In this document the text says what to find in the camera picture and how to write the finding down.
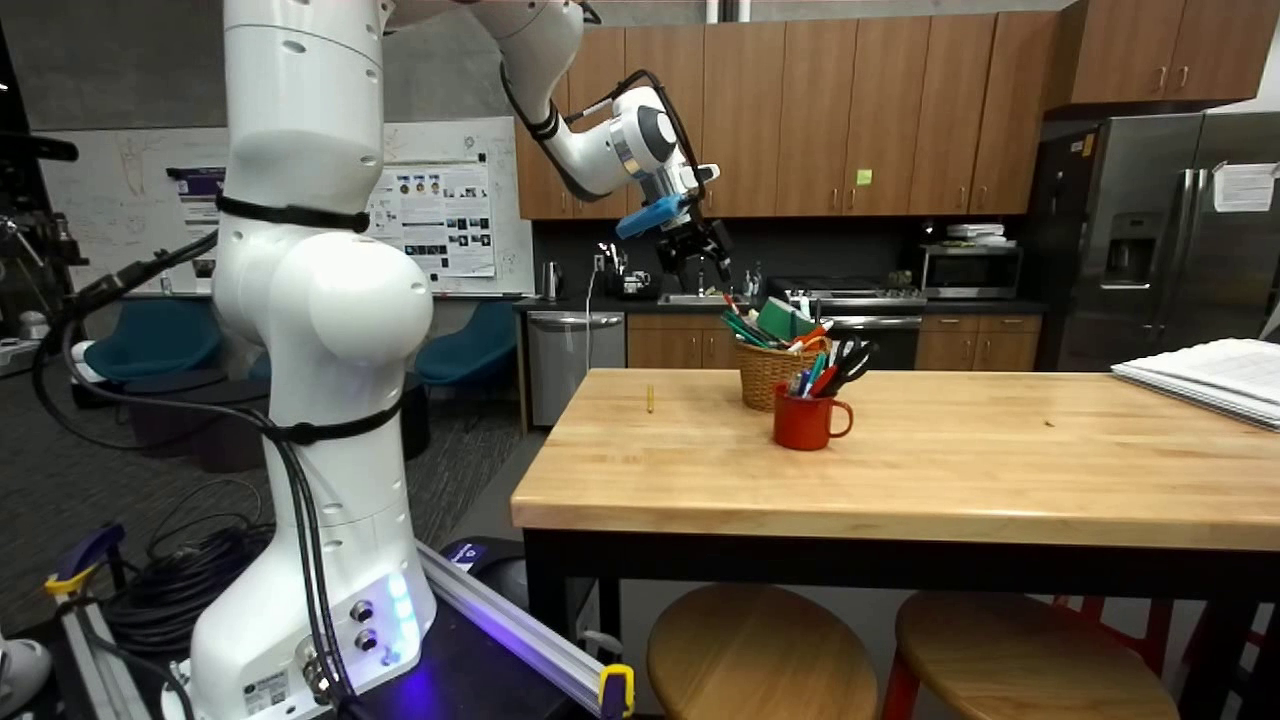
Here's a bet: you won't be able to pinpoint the woven wicker basket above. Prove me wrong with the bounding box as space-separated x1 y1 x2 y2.
731 335 823 415

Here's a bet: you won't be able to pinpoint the blue lounge chair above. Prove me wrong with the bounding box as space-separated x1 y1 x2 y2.
81 296 231 393
410 301 525 400

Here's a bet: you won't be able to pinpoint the white paper on refrigerator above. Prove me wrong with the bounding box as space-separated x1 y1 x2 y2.
1210 161 1280 221

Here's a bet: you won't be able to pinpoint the stainless steel trash can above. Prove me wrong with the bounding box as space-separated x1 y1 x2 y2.
525 305 631 433

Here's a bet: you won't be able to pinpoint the white wall board with posters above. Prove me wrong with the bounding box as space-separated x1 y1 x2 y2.
36 113 540 305

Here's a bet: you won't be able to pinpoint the coiled black cable bundle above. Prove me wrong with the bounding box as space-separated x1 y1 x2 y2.
100 507 281 658

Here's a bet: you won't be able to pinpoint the yellow clamp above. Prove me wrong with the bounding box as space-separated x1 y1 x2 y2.
593 658 641 720
36 524 132 613

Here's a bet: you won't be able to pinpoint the stainless steel oven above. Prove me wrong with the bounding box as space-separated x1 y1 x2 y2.
817 306 923 376

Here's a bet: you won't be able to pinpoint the stainless steel microwave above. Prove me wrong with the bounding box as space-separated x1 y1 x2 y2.
917 234 1030 305

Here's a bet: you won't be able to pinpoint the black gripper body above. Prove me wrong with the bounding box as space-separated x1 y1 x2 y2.
652 213 742 279

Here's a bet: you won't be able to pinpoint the stainless steel refrigerator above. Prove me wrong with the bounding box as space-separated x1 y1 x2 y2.
1026 107 1280 376

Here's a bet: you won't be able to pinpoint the blue wrist camera box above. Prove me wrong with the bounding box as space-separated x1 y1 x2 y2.
613 190 696 249

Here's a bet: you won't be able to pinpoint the long wooden wall cabinets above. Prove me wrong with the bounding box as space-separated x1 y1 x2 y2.
514 9 1073 223

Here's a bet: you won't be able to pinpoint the red mug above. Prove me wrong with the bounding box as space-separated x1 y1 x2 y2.
770 379 860 456

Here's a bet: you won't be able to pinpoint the round wooden stool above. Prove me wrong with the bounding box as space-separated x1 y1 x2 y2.
879 588 1183 720
646 583 879 720

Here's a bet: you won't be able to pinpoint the wooden cabinet above refrigerator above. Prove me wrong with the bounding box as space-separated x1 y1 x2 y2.
1046 0 1280 114

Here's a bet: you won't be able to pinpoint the black handled scissors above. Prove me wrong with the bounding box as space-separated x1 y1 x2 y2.
821 335 879 400

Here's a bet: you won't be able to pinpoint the narrow wooden base cabinet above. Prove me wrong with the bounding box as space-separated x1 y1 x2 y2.
911 313 1046 376

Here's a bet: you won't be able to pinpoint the white paper stack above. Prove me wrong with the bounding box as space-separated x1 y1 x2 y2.
1109 333 1280 433

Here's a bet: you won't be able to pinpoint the aluminium rail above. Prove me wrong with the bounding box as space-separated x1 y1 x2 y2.
417 536 641 720

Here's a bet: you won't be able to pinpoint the wooden table with black legs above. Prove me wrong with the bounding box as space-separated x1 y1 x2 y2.
510 362 1280 720

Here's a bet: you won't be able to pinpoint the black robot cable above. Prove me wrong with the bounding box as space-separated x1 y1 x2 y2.
28 223 410 703

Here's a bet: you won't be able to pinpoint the black tripod stand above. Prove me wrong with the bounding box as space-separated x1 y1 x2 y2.
0 129 89 342

